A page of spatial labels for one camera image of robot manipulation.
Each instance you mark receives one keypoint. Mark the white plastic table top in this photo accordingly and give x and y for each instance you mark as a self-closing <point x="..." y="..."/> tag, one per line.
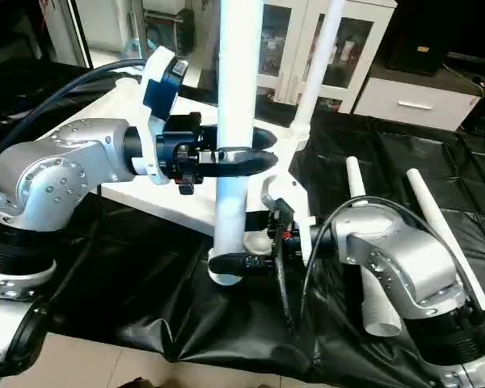
<point x="165" y="202"/>

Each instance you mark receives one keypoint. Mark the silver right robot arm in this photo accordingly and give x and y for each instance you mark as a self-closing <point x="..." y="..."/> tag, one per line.
<point x="408" y="258"/>

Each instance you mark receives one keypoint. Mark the white glass-door cabinet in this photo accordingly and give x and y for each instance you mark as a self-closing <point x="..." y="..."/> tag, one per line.
<point x="291" y="48"/>

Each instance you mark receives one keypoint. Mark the light blue plastic stand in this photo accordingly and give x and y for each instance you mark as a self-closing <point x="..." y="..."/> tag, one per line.
<point x="135" y="46"/>

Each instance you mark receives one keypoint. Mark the black mat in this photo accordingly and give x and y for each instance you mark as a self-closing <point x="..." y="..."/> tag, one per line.
<point x="388" y="153"/>

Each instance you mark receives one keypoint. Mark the white drawer unit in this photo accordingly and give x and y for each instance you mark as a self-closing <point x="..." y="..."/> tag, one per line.
<point x="416" y="105"/>

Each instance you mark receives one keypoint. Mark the black box with orange label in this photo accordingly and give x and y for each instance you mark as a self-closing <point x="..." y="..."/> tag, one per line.
<point x="416" y="36"/>

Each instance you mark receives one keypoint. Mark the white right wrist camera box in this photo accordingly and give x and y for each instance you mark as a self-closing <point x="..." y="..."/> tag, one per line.
<point x="307" y="230"/>

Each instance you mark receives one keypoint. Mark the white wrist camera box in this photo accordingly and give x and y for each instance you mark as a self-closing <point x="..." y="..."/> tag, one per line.
<point x="157" y="89"/>
<point x="307" y="230"/>

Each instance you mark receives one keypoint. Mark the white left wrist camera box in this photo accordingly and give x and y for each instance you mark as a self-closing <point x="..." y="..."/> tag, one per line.
<point x="157" y="89"/>

